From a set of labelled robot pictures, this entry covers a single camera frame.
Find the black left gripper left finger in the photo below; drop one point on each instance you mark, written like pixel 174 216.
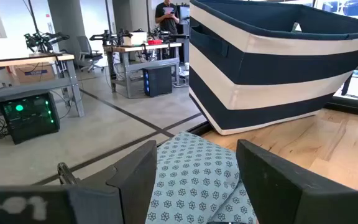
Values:
pixel 126 193

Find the grey office chair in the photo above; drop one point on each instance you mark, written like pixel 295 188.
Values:
pixel 87 51

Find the black background robot arm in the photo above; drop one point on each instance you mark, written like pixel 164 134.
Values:
pixel 112 36
pixel 166 35
pixel 43 40

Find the computer tower with blue lights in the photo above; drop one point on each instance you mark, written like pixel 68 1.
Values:
pixel 158 81

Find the cardboard box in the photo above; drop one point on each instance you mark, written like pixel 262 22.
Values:
pixel 34 73

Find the wooden workbench with grey legs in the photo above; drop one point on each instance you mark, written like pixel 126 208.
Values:
pixel 141 47
pixel 26 58

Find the computer tower with green lights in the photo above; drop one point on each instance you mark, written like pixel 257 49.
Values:
pixel 30 116

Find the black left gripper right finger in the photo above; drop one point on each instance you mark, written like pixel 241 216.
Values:
pixel 284 193

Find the small red container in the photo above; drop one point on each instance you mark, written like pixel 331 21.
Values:
pixel 154 41

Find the computer monitor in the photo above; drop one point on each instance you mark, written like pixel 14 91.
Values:
pixel 184 15

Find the white box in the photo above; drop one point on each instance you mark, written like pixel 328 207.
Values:
pixel 135 39

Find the person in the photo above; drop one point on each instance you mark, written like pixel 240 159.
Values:
pixel 166 21

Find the navy white striped fabric basket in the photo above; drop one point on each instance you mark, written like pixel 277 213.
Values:
pixel 259 68

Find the blue flower-patterned folded cloth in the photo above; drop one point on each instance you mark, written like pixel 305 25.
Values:
pixel 191 180

